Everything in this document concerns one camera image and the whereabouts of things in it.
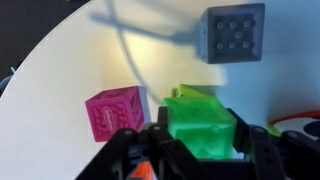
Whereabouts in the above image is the orange block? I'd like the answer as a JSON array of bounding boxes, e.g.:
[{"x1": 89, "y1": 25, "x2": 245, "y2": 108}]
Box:
[{"x1": 129, "y1": 161, "x2": 156, "y2": 180}]

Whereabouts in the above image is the grey office chair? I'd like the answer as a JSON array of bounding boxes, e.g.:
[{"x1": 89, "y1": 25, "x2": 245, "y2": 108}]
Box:
[{"x1": 0, "y1": 67, "x2": 16, "y2": 97}]

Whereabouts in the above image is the grey block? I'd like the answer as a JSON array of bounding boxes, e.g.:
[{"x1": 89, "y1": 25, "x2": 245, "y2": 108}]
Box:
[{"x1": 199, "y1": 3, "x2": 265, "y2": 64}]

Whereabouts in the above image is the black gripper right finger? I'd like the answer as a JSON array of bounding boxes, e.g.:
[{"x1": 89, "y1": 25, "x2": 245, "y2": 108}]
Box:
[{"x1": 228, "y1": 108, "x2": 320, "y2": 180}]

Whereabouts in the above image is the magenta block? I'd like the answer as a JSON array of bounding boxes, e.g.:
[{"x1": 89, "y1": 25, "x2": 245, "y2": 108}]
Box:
[{"x1": 85, "y1": 86, "x2": 150, "y2": 142}]

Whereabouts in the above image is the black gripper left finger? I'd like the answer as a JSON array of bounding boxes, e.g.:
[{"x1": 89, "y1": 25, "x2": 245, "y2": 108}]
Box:
[{"x1": 75, "y1": 107, "x2": 213, "y2": 180}]

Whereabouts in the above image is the bright green block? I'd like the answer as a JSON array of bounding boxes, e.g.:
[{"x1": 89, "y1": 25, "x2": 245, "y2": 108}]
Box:
[{"x1": 163, "y1": 96, "x2": 237, "y2": 159}]

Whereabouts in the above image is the yellow-green block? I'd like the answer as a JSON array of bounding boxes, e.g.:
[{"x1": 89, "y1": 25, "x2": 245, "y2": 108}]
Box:
[{"x1": 173, "y1": 84, "x2": 214, "y2": 97}]

